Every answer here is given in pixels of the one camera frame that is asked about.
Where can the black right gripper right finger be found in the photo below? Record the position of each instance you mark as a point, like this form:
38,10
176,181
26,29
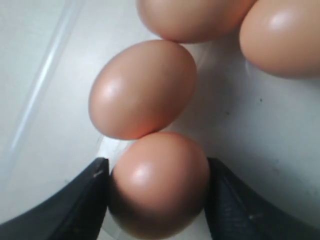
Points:
234,211

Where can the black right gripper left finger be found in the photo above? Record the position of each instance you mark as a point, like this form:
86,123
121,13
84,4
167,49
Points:
76,212

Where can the brown egg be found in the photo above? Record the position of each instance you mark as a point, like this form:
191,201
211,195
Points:
282,37
142,89
192,21
159,185

